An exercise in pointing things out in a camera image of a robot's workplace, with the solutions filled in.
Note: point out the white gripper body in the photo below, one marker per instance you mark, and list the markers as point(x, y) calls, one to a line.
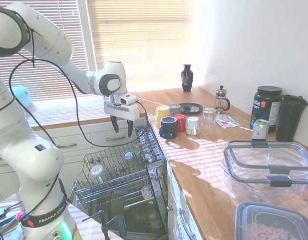
point(123, 111)

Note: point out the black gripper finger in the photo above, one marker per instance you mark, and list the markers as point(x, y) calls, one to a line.
point(115, 123)
point(130, 127)

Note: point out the plain white mug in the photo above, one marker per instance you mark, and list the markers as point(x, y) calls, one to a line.
point(96, 172)

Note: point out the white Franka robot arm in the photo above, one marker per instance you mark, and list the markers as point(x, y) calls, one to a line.
point(41, 42)

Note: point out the navy blue mug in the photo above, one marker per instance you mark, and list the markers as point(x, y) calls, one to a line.
point(168, 128)

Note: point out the grey mug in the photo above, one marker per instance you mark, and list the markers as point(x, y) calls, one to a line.
point(175, 109)

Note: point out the red mug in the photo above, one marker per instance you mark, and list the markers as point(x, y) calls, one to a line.
point(180, 123)

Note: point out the white mug with yellow print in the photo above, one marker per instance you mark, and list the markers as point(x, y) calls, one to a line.
point(193, 125)

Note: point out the teal dish rack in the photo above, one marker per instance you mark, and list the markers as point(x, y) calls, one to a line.
point(22, 96)

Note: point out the dishwasher cutlery tray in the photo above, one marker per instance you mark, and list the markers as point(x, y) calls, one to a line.
point(150, 145)

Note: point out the clear glass upside down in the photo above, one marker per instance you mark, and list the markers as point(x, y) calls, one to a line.
point(129, 157)

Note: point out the dark blue plate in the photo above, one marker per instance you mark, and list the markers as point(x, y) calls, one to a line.
point(191, 108)

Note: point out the white dish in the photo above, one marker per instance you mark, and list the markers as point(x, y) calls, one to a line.
point(146, 192)

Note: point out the open dishwasher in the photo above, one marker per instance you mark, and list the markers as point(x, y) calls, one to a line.
point(156, 190)

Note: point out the wide window blind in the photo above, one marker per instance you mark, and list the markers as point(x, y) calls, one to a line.
point(64, 75)

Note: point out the dark blue vase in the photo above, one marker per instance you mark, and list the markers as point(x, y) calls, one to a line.
point(187, 77)

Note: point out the sunlit window blind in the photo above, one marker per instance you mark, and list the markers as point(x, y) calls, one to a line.
point(143, 37)

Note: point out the clear glass tumbler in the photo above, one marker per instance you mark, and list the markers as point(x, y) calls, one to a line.
point(208, 120)

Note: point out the round metal cabinet knob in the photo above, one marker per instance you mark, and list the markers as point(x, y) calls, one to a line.
point(169, 208)

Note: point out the glass French press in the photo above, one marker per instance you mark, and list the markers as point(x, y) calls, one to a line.
point(221, 101)

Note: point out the paper sachets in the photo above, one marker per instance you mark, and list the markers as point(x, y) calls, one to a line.
point(227, 122)

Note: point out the black clamp stand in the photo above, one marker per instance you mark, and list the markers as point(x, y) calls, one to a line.
point(111, 225)

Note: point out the white green drink can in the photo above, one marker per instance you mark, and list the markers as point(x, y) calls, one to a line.
point(260, 130)

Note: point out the clear lidless plastic container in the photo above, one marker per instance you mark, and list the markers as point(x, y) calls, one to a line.
point(246, 187)

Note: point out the black protein powder tub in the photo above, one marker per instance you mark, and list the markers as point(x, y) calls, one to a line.
point(266, 105)

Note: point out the clear container with clip lid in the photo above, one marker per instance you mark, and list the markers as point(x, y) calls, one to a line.
point(268, 156)

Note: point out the black shaker bottle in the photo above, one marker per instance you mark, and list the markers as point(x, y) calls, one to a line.
point(289, 117)

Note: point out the grey container with cereal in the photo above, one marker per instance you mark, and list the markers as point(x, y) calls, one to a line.
point(268, 225)

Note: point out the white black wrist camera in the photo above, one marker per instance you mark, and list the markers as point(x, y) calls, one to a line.
point(128, 98)

